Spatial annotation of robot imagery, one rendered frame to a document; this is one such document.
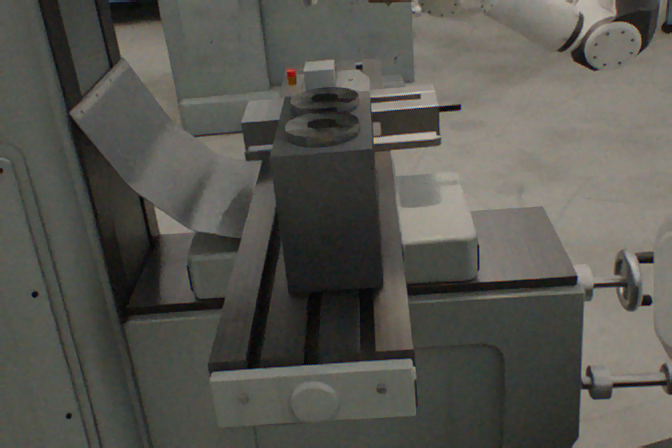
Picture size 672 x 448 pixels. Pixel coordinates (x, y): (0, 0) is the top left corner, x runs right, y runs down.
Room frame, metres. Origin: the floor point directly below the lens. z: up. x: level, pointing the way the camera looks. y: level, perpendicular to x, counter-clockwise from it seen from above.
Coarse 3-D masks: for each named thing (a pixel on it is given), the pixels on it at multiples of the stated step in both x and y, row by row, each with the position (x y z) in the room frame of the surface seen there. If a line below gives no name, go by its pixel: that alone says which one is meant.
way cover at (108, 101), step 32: (128, 64) 1.50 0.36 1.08; (96, 96) 1.30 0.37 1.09; (128, 96) 1.41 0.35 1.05; (96, 128) 1.22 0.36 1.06; (128, 128) 1.32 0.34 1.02; (160, 128) 1.43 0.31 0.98; (128, 160) 1.24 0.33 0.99; (160, 160) 1.33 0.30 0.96; (192, 160) 1.40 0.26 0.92; (224, 160) 1.48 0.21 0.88; (160, 192) 1.23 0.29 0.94; (224, 192) 1.33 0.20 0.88; (192, 224) 1.19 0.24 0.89; (224, 224) 1.21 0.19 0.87
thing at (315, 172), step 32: (320, 96) 1.03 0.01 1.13; (352, 96) 1.01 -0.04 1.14; (288, 128) 0.91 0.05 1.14; (320, 128) 0.93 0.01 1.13; (352, 128) 0.89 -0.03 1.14; (288, 160) 0.86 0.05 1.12; (320, 160) 0.86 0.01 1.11; (352, 160) 0.85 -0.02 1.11; (288, 192) 0.86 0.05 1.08; (320, 192) 0.86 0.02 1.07; (352, 192) 0.85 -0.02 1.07; (288, 224) 0.86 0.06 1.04; (320, 224) 0.86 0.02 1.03; (352, 224) 0.85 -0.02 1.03; (288, 256) 0.86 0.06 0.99; (320, 256) 0.86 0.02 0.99; (352, 256) 0.85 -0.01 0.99; (288, 288) 0.86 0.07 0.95; (320, 288) 0.86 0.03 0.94; (352, 288) 0.85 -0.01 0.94
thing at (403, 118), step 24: (288, 96) 1.33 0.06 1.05; (384, 96) 1.40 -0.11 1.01; (408, 96) 1.40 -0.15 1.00; (432, 96) 1.37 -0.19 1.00; (264, 120) 1.34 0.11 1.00; (384, 120) 1.33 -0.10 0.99; (408, 120) 1.32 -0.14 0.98; (432, 120) 1.32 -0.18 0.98; (264, 144) 1.34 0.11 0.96; (384, 144) 1.31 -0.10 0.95; (408, 144) 1.31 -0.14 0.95; (432, 144) 1.30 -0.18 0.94
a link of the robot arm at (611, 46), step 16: (576, 0) 1.27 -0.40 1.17; (608, 0) 1.18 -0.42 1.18; (624, 0) 1.16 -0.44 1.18; (640, 0) 1.16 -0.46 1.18; (656, 0) 1.16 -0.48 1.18; (624, 16) 1.15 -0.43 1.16; (640, 16) 1.15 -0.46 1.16; (656, 16) 1.16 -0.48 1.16; (592, 32) 1.16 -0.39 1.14; (608, 32) 1.15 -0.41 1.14; (624, 32) 1.15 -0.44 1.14; (640, 32) 1.16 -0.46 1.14; (592, 48) 1.16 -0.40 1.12; (608, 48) 1.16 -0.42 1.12; (624, 48) 1.16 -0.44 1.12; (640, 48) 1.16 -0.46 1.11; (592, 64) 1.17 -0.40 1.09; (608, 64) 1.17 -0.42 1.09; (624, 64) 1.17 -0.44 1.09
